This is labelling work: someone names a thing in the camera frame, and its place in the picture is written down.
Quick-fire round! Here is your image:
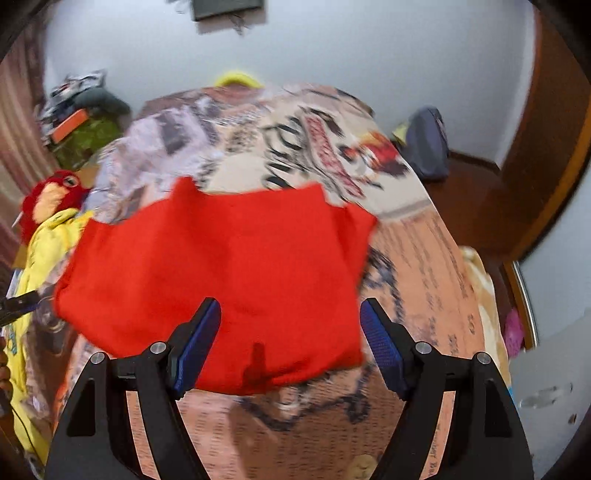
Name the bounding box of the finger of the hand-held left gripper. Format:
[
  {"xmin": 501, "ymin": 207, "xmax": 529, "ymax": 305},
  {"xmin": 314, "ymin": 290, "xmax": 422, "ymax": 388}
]
[{"xmin": 0, "ymin": 290, "xmax": 43, "ymax": 325}]

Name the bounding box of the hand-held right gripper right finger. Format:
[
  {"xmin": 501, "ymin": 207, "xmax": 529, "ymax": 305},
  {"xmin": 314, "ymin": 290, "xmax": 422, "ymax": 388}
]
[{"xmin": 360, "ymin": 298, "xmax": 536, "ymax": 480}]

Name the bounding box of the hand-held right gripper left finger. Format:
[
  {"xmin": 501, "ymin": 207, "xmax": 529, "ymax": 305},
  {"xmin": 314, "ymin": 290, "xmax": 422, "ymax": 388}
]
[{"xmin": 44, "ymin": 298, "xmax": 222, "ymax": 480}]

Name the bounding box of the red zip jacket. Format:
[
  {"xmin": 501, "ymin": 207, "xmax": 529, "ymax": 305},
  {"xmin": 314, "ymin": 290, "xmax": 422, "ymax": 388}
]
[{"xmin": 54, "ymin": 176, "xmax": 379, "ymax": 396}]

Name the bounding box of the yellow garment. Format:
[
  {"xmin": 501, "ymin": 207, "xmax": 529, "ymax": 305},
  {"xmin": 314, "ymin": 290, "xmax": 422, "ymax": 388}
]
[{"xmin": 8, "ymin": 208, "xmax": 95, "ymax": 467}]

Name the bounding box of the red plush toy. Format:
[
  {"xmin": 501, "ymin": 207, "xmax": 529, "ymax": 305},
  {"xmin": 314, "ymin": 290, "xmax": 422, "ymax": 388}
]
[{"xmin": 18, "ymin": 170, "xmax": 91, "ymax": 243}]

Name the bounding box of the cream fleece blanket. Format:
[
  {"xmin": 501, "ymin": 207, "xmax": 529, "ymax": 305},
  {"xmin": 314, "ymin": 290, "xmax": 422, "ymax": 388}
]
[{"xmin": 459, "ymin": 247, "xmax": 512, "ymax": 386}]

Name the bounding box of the pink cloth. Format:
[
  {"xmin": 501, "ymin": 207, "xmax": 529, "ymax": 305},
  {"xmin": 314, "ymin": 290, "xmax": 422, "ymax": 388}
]
[{"xmin": 503, "ymin": 309, "xmax": 526, "ymax": 355}]

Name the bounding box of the white heart-print wardrobe door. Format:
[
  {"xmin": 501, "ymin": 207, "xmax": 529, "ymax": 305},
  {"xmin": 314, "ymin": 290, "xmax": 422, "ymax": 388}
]
[{"xmin": 503, "ymin": 258, "xmax": 591, "ymax": 467}]

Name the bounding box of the green patterned cloth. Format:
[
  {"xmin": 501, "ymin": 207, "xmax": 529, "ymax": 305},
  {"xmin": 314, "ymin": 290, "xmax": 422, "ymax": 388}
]
[{"xmin": 52, "ymin": 115, "xmax": 124, "ymax": 171}]

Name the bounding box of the striped brown curtain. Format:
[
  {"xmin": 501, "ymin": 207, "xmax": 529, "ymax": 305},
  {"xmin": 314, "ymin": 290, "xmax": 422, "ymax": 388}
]
[{"xmin": 0, "ymin": 28, "xmax": 61, "ymax": 217}]

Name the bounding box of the orange box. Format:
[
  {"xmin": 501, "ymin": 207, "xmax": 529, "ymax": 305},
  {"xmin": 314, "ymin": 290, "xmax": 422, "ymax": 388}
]
[{"xmin": 50, "ymin": 109, "xmax": 90, "ymax": 143}]

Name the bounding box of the dark blue backpack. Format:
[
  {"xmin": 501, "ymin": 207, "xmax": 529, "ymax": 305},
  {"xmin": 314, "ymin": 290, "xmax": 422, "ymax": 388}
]
[{"xmin": 403, "ymin": 106, "xmax": 451, "ymax": 181}]

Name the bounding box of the grey cushion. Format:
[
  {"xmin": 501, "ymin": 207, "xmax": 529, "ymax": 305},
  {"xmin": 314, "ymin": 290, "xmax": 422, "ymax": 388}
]
[{"xmin": 74, "ymin": 89, "xmax": 132, "ymax": 116}]

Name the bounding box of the pile of household clutter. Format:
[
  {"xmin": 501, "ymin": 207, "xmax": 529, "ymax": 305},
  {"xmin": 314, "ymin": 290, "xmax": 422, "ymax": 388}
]
[{"xmin": 38, "ymin": 69, "xmax": 108, "ymax": 134}]

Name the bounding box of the brown wooden door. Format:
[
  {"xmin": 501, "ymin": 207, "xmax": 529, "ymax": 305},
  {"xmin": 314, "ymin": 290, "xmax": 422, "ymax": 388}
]
[{"xmin": 501, "ymin": 11, "xmax": 591, "ymax": 264}]

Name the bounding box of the yellow plush toy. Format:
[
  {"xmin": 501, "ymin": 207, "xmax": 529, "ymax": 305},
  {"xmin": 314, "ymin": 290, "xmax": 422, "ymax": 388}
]
[{"xmin": 213, "ymin": 69, "xmax": 265, "ymax": 89}]

